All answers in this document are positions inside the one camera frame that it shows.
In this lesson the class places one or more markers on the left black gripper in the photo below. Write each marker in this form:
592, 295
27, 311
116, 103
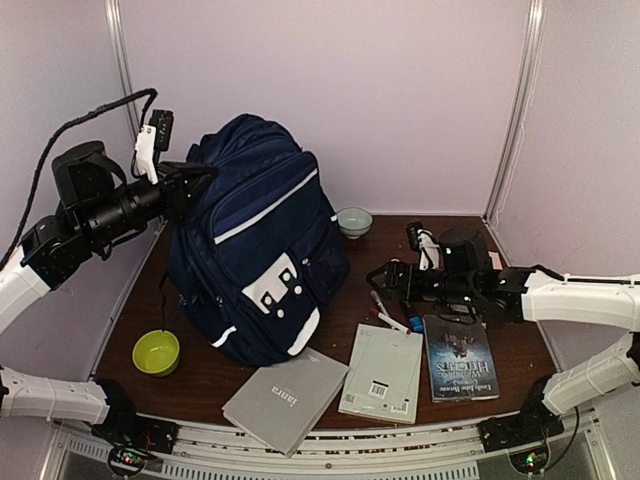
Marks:
177, 194

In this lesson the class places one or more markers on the red white marker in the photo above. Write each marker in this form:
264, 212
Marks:
392, 323

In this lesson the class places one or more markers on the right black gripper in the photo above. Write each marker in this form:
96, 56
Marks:
395, 269

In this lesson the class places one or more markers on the pale celadon ceramic bowl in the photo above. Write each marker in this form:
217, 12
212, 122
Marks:
354, 222

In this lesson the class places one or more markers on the pink paperback book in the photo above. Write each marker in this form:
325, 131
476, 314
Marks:
495, 260

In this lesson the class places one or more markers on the light grey barcode notebook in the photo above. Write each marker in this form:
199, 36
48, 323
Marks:
384, 375

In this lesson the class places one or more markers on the blue black marker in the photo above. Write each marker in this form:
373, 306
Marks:
412, 315

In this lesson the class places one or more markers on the right aluminium frame post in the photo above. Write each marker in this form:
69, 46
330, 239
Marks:
524, 92

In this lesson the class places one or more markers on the lime green bowl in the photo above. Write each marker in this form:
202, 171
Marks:
156, 353

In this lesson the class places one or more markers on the left aluminium frame post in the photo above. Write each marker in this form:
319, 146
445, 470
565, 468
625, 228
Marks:
118, 43

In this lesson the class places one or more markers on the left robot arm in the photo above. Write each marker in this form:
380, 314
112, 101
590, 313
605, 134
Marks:
98, 210

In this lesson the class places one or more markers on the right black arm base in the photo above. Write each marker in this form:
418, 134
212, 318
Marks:
532, 423

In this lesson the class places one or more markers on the aluminium front rail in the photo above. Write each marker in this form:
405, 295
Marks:
451, 450

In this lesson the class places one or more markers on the navy blue student backpack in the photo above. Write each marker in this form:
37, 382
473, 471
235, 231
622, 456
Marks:
259, 257

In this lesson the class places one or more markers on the grey hardcover book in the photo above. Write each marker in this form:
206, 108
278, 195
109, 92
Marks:
280, 404

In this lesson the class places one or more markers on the aluminium frame post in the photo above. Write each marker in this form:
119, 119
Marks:
118, 43
524, 92

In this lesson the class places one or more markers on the grey red pen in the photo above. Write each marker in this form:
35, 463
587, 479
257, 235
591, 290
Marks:
378, 302

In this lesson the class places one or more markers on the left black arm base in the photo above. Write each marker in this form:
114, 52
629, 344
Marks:
123, 426

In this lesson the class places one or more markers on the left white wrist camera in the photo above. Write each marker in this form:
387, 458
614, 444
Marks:
152, 140

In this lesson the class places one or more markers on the dark Wuthering Heights book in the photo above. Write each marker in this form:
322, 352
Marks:
460, 362

